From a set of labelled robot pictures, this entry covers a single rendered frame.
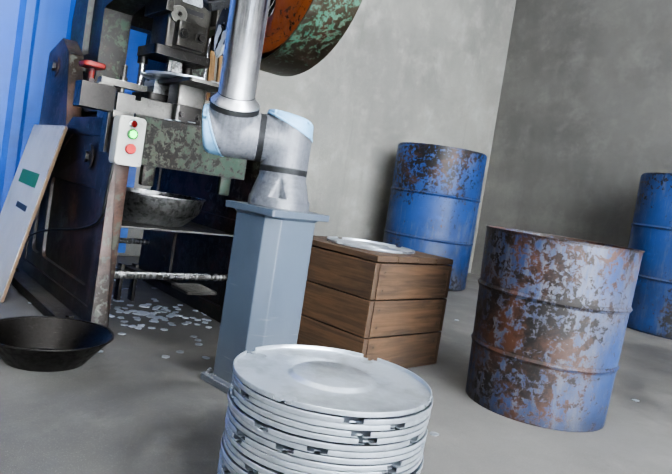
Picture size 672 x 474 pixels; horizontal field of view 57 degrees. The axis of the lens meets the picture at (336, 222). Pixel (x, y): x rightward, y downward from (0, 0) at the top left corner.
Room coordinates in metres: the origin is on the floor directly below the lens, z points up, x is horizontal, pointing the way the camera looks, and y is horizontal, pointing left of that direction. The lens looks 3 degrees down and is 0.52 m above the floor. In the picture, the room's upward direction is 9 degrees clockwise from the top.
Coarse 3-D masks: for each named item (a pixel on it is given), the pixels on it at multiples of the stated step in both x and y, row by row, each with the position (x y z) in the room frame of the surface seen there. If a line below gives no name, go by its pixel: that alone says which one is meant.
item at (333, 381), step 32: (256, 352) 0.95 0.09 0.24; (288, 352) 0.98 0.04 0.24; (320, 352) 1.01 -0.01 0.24; (352, 352) 1.02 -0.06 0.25; (256, 384) 0.80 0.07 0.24; (288, 384) 0.82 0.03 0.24; (320, 384) 0.83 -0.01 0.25; (352, 384) 0.85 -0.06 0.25; (384, 384) 0.89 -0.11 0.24; (416, 384) 0.91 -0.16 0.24; (352, 416) 0.74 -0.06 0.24; (384, 416) 0.76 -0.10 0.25
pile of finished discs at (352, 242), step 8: (328, 240) 1.96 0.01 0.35; (336, 240) 2.00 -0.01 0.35; (344, 240) 2.05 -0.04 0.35; (352, 240) 2.10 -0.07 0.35; (360, 240) 2.14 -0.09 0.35; (368, 240) 2.14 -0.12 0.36; (360, 248) 1.86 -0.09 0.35; (368, 248) 1.86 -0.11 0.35; (376, 248) 1.93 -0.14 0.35; (384, 248) 1.95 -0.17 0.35; (392, 248) 2.03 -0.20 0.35; (400, 248) 2.08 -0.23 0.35; (408, 248) 2.06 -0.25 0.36
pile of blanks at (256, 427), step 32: (256, 416) 0.77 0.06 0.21; (288, 416) 0.75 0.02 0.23; (320, 416) 0.74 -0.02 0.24; (416, 416) 0.79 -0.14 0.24; (224, 448) 0.85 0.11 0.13; (256, 448) 0.78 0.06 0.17; (288, 448) 0.76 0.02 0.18; (320, 448) 0.75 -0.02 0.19; (352, 448) 0.74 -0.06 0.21; (384, 448) 0.76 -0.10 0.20; (416, 448) 0.81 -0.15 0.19
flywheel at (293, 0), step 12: (276, 0) 2.34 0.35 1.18; (288, 0) 2.27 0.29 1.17; (300, 0) 2.21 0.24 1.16; (276, 12) 2.33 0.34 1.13; (288, 12) 2.27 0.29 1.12; (300, 12) 2.14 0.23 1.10; (276, 24) 2.32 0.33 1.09; (288, 24) 2.19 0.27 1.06; (276, 36) 2.24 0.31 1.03; (288, 36) 2.18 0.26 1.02; (264, 48) 2.30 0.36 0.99; (276, 48) 2.24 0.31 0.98
